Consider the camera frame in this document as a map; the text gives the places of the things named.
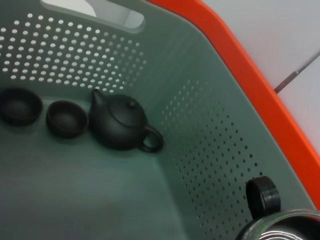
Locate glass teacup black sleeve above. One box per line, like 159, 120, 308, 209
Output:
234, 175, 320, 240

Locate small dark clay teacup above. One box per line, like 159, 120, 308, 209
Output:
0, 87, 44, 127
45, 99, 89, 139

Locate grey-green perforated storage bin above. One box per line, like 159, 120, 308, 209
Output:
0, 0, 318, 240

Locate black clay teapot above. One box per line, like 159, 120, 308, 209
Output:
88, 88, 165, 154

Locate thin grey metal strip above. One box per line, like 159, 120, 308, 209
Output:
273, 49, 320, 94

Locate orange bin carry handle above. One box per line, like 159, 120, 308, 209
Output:
147, 0, 320, 211

